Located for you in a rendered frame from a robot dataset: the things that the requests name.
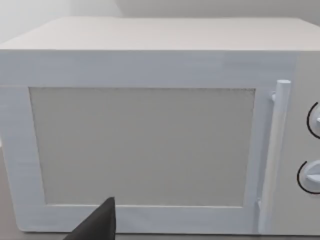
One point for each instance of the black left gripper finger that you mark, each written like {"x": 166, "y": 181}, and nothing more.
{"x": 100, "y": 222}

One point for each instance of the pale microwave door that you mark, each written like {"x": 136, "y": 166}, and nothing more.
{"x": 140, "y": 147}

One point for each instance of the pale microwave oven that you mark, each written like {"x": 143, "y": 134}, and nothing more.
{"x": 160, "y": 37}

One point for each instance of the pale microwave knob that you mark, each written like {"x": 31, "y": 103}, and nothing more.
{"x": 317, "y": 120}
{"x": 311, "y": 176}

